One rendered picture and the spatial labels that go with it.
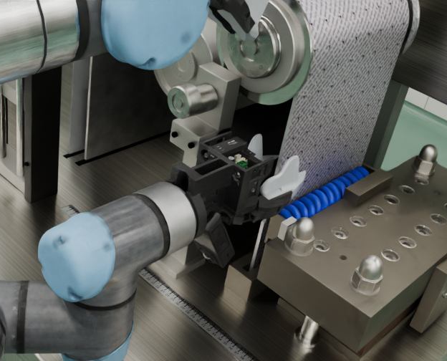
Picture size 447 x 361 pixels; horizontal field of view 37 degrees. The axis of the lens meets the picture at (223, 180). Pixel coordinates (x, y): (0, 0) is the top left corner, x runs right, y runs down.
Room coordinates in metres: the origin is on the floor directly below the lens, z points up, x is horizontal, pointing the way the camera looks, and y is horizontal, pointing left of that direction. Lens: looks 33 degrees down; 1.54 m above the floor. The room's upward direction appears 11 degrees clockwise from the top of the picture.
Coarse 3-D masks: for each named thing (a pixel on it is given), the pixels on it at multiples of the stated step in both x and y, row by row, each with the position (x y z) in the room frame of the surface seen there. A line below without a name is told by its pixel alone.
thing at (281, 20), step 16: (272, 0) 0.75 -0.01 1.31; (272, 16) 0.74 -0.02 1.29; (288, 16) 0.73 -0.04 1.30; (224, 32) 0.78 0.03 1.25; (288, 32) 0.72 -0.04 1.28; (224, 48) 0.77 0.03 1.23; (288, 48) 0.72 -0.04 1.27; (288, 64) 0.72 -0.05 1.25; (256, 80) 0.74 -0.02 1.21; (272, 80) 0.73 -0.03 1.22; (288, 80) 0.72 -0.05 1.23
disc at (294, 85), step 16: (288, 0) 0.74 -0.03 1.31; (304, 16) 0.73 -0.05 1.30; (304, 32) 0.72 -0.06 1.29; (304, 48) 0.72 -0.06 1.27; (224, 64) 0.78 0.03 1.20; (304, 64) 0.71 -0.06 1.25; (304, 80) 0.71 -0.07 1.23; (256, 96) 0.75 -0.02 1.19; (272, 96) 0.73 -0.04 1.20; (288, 96) 0.72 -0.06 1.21
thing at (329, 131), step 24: (384, 72) 0.89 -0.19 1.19; (312, 96) 0.75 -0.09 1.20; (336, 96) 0.80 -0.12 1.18; (360, 96) 0.85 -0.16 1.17; (384, 96) 0.91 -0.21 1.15; (288, 120) 0.73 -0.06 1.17; (312, 120) 0.76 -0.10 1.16; (336, 120) 0.81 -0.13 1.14; (360, 120) 0.87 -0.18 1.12; (288, 144) 0.73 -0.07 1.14; (312, 144) 0.78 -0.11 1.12; (336, 144) 0.83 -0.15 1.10; (360, 144) 0.89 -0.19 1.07; (312, 168) 0.79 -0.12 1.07; (336, 168) 0.85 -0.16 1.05
